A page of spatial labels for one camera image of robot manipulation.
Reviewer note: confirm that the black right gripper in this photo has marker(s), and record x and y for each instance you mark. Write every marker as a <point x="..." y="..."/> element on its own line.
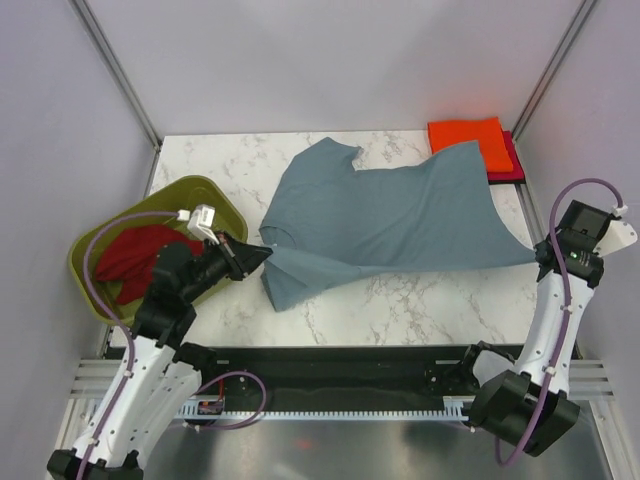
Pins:
<point x="540" y="245"/>

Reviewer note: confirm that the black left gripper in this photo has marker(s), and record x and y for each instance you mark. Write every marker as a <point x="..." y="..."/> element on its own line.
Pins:
<point x="242" y="259"/>

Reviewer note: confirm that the blue-grey t-shirt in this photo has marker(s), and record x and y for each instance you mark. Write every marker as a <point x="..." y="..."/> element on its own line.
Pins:
<point x="330" y="224"/>

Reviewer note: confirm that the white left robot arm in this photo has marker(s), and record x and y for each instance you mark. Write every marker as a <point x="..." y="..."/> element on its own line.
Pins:
<point x="159" y="372"/>

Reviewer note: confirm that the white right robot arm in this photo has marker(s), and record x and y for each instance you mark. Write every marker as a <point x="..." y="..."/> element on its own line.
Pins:
<point x="524" y="402"/>

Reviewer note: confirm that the folded crimson t-shirt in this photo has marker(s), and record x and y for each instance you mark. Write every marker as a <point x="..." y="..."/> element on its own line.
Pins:
<point x="516" y="176"/>

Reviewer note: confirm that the olive green plastic bin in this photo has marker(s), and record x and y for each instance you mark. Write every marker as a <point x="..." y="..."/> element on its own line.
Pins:
<point x="160" y="208"/>

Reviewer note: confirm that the red t-shirt in bin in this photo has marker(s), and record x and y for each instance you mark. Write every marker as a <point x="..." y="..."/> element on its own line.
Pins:
<point x="130" y="257"/>

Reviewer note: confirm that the folded orange t-shirt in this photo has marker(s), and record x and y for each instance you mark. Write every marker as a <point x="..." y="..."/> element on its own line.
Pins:
<point x="487" y="133"/>

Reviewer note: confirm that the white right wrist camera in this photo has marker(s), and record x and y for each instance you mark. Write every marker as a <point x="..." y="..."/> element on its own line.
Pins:
<point x="619" y="235"/>

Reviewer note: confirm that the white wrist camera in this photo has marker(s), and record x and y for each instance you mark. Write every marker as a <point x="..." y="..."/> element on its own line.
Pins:
<point x="201" y="224"/>
<point x="619" y="235"/>

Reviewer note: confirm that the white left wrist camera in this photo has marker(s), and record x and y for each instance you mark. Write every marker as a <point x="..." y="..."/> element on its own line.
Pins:
<point x="201" y="224"/>

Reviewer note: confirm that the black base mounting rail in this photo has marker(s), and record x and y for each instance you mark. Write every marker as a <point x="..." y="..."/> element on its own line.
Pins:
<point x="342" y="378"/>

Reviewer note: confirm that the white slotted cable duct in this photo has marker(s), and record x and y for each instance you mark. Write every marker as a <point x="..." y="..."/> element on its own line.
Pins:
<point x="196" y="410"/>

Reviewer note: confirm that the right aluminium frame post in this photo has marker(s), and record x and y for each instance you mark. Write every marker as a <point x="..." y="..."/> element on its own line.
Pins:
<point x="564" y="47"/>

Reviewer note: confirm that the aluminium frame post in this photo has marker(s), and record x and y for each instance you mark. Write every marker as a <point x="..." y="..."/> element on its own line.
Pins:
<point x="106" y="52"/>
<point x="564" y="47"/>

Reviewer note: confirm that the left aluminium frame post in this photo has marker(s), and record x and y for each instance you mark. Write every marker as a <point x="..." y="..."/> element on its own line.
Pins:
<point x="106" y="52"/>

